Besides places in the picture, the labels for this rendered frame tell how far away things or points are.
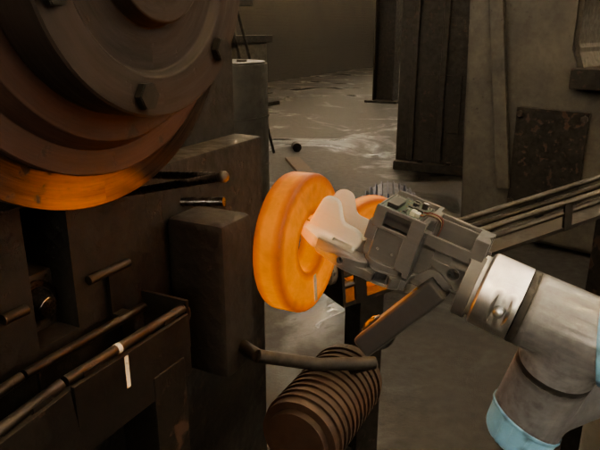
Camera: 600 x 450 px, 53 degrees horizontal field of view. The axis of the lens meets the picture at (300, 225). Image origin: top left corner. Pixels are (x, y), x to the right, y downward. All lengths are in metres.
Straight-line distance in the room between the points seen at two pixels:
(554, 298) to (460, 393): 1.39
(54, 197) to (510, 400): 0.48
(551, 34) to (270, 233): 2.63
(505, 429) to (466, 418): 1.19
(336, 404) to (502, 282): 0.43
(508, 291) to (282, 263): 0.22
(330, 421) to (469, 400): 1.06
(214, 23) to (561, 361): 0.46
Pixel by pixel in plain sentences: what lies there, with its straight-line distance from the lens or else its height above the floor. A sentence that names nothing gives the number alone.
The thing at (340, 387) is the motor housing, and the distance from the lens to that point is 0.98.
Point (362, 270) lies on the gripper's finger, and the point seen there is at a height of 0.82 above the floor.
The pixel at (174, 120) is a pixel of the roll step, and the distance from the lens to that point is 0.70.
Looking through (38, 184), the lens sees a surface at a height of 0.92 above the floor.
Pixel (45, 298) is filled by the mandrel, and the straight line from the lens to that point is 0.78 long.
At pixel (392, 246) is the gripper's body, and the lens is 0.61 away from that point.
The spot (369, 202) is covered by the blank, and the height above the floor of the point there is 0.78.
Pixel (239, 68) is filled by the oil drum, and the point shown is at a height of 0.86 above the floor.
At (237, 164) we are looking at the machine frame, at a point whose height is 0.84.
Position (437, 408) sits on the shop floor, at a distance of 1.89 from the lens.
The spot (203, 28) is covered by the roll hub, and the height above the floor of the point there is 1.05.
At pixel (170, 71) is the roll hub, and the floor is 1.01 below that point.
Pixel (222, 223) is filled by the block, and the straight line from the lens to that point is 0.84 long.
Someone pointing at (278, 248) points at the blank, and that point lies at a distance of 0.61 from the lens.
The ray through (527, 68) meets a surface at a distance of 3.19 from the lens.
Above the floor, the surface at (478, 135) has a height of 0.53.
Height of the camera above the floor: 1.05
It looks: 18 degrees down
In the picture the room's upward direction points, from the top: straight up
